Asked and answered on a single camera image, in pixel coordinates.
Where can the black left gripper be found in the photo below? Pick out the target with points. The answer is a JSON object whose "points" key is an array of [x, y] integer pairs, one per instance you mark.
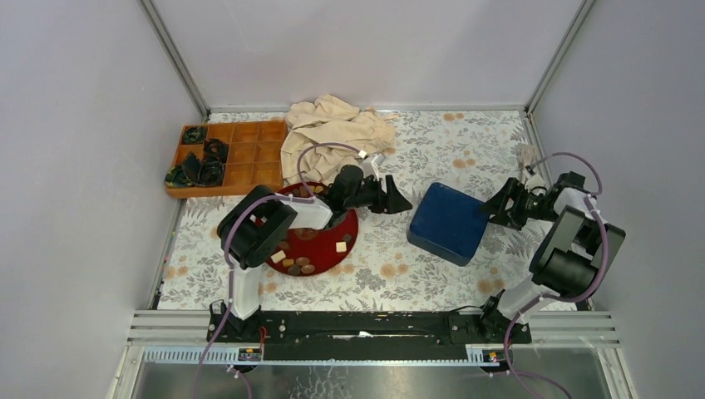
{"points": [[395, 201]]}

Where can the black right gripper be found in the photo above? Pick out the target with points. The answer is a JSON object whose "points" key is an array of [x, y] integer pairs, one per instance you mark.
{"points": [[496, 205]]}

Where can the navy box lid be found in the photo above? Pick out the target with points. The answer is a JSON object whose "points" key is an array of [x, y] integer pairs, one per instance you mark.
{"points": [[448, 224]]}

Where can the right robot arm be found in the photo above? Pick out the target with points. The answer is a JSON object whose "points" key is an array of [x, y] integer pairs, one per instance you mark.
{"points": [[573, 258]]}

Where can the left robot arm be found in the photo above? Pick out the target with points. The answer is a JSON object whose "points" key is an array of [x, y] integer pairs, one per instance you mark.
{"points": [[252, 231]]}

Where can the floral tablecloth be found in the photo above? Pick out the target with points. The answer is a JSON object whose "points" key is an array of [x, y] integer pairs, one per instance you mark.
{"points": [[473, 152]]}

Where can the beige crumpled cloth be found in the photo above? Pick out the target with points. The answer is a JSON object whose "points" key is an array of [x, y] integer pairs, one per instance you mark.
{"points": [[327, 134]]}

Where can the dark rolled tie patterned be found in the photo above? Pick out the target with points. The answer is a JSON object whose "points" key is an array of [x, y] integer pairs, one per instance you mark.
{"points": [[210, 174]]}

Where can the wooden compartment tray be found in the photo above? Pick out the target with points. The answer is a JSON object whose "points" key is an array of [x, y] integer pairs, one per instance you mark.
{"points": [[250, 152]]}

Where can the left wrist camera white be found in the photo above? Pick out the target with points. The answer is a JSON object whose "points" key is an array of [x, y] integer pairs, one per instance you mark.
{"points": [[371, 163]]}

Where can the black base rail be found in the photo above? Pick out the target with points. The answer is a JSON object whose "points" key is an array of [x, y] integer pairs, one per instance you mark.
{"points": [[363, 336]]}

